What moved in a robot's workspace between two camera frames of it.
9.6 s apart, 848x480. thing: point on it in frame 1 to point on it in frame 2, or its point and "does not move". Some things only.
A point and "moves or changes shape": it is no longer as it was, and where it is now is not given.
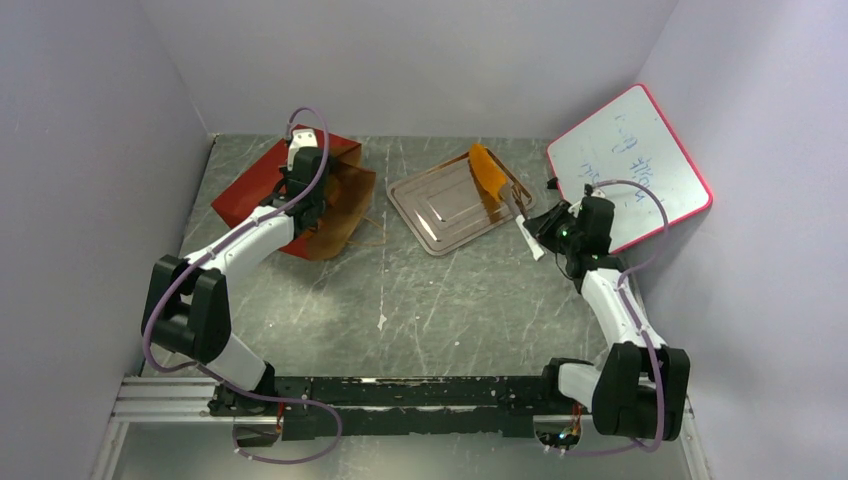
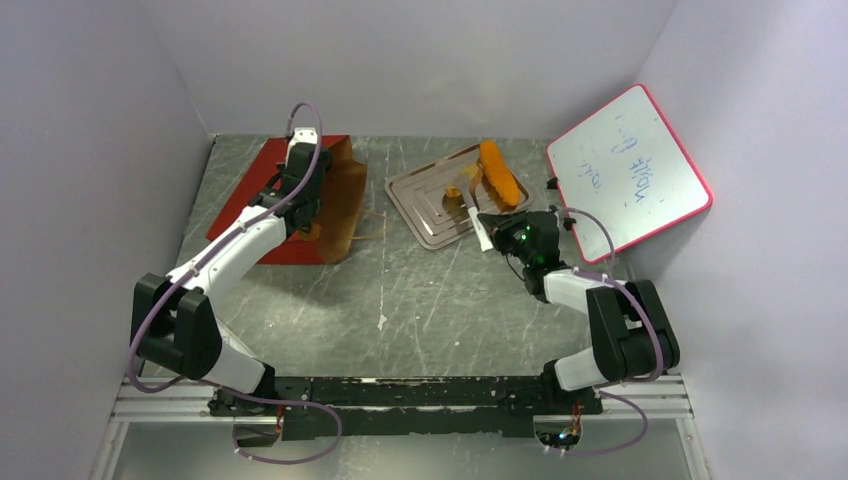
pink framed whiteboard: [631, 138] does not move
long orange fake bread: [486, 170] to [500, 174]
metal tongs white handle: [511, 201] moves or changes shape
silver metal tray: [448, 205] does not move
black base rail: [408, 405] does not move
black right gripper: [543, 224] to [499, 229]
